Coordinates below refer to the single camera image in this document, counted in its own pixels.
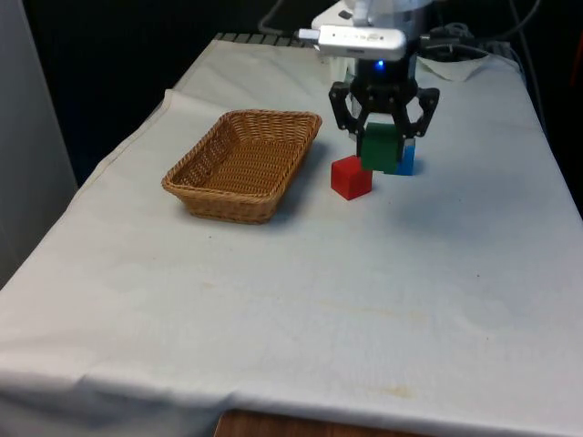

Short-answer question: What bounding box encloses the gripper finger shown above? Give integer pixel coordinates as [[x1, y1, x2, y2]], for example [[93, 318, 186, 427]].
[[328, 81, 371, 143], [392, 86, 441, 150]]

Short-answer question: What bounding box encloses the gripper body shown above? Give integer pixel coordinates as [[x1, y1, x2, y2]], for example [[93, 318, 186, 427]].
[[352, 56, 419, 114]]

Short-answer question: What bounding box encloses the green cube block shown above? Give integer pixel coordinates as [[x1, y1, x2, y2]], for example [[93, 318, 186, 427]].
[[359, 121, 405, 176]]

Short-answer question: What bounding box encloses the wicker basket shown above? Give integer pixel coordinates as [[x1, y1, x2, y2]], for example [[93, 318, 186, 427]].
[[160, 109, 323, 226]]

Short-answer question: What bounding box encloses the blue cube block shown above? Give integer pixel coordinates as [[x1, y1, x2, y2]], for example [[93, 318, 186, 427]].
[[394, 139, 418, 178]]

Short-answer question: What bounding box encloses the red cube block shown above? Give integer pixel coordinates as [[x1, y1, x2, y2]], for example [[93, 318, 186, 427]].
[[330, 155, 374, 201]]

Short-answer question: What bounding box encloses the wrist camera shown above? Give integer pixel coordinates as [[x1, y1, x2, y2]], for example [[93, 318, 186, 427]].
[[297, 24, 408, 62]]

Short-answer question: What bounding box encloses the black cable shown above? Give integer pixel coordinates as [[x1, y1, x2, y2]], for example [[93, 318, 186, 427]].
[[494, 0, 544, 45], [418, 25, 491, 61]]

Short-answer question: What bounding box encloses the grey cable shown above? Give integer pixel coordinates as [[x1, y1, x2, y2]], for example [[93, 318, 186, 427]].
[[258, 0, 302, 36]]

